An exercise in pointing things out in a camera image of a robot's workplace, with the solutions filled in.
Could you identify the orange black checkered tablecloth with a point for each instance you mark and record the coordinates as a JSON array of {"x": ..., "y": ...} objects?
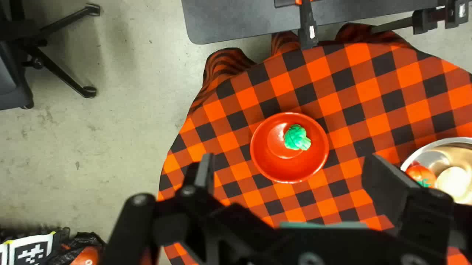
[{"x": 372, "y": 93}]

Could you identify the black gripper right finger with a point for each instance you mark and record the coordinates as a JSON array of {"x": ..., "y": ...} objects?
[{"x": 415, "y": 211}]

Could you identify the fiducial marker board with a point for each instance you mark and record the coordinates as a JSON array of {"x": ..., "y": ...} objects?
[{"x": 27, "y": 250}]

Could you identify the beige toy food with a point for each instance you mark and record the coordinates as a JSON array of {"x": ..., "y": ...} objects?
[{"x": 456, "y": 181}]

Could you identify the silver metal bowl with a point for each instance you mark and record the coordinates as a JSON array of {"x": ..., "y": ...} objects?
[{"x": 441, "y": 155}]

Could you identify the black clamp left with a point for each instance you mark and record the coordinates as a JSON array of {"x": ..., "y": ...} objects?
[{"x": 309, "y": 28}]

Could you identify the green toy vegetable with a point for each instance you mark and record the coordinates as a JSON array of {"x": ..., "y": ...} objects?
[{"x": 297, "y": 139}]

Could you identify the red plastic bowl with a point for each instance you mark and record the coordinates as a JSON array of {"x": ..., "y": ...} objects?
[{"x": 279, "y": 164}]

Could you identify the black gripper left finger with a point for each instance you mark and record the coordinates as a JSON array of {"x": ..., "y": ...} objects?
[{"x": 199, "y": 177}]

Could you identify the black office chair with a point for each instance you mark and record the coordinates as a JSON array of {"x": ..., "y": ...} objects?
[{"x": 15, "y": 30}]

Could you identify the orange bag on floor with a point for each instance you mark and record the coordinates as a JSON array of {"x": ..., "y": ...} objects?
[{"x": 76, "y": 249}]

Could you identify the red toy tomato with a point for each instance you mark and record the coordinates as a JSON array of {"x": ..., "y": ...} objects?
[{"x": 421, "y": 174}]

